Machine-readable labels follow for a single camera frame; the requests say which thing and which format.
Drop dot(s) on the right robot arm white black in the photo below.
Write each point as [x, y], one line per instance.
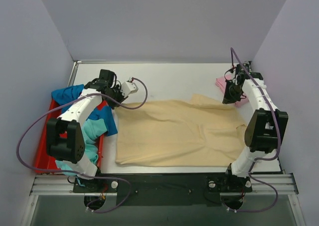
[265, 131]

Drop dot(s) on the teal t-shirt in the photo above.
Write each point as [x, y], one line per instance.
[89, 141]

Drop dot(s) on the cream yellow t-shirt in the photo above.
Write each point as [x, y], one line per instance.
[201, 132]

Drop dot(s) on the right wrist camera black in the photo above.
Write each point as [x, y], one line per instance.
[242, 68]

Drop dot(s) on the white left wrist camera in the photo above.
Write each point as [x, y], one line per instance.
[128, 88]

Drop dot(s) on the aluminium rail frame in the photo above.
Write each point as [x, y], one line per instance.
[272, 202]

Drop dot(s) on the red plastic bin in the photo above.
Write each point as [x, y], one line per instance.
[44, 161]

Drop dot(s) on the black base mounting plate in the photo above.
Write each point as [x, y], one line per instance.
[170, 189]

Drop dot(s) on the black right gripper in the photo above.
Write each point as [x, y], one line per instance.
[231, 95]

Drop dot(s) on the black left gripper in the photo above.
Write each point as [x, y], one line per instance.
[116, 95]

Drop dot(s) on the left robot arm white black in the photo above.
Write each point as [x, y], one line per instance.
[64, 138]

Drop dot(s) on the blue t-shirt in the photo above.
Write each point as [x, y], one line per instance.
[68, 94]

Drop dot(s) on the folded pink t-shirt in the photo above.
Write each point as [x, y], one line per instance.
[220, 83]

